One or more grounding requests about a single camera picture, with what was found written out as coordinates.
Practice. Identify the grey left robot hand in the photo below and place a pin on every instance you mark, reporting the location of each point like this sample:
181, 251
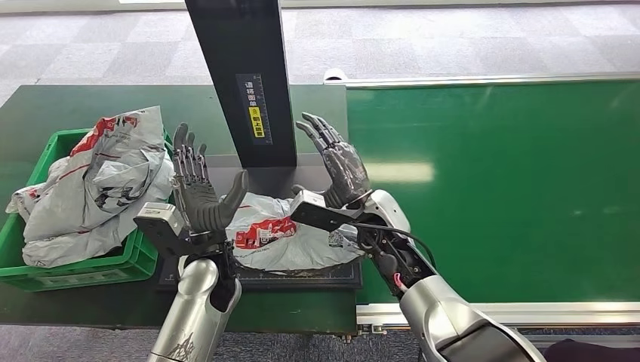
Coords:
200, 200

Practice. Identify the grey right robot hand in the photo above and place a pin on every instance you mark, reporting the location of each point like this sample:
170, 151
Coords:
345, 170

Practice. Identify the grey mailer bag red label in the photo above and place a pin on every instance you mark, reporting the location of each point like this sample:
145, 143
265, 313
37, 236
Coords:
295, 250

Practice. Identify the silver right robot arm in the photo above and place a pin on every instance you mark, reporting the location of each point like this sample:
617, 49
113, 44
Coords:
440, 315

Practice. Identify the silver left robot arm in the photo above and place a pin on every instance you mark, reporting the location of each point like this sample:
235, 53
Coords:
195, 310

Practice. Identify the green conveyor belt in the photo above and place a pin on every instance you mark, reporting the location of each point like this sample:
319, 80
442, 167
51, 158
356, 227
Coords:
500, 140

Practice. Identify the green plastic crate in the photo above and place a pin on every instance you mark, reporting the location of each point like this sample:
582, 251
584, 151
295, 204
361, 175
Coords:
135, 255

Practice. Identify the black scanner column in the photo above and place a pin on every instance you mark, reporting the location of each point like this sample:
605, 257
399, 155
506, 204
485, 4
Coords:
240, 45

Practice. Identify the dark rounded object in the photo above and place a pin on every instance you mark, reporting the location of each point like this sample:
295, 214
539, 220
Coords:
590, 351

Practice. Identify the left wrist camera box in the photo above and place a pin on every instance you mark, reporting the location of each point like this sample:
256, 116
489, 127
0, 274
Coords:
160, 225

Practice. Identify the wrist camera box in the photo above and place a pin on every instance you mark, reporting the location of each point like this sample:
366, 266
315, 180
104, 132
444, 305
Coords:
320, 212
160, 225

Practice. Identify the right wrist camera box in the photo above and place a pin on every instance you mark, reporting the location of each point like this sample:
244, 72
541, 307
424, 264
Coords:
320, 212

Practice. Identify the black scanner base plate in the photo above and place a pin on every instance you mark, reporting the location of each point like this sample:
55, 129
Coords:
270, 177

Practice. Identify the aluminium conveyor side rail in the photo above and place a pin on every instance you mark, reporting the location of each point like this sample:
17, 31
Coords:
550, 314
475, 79

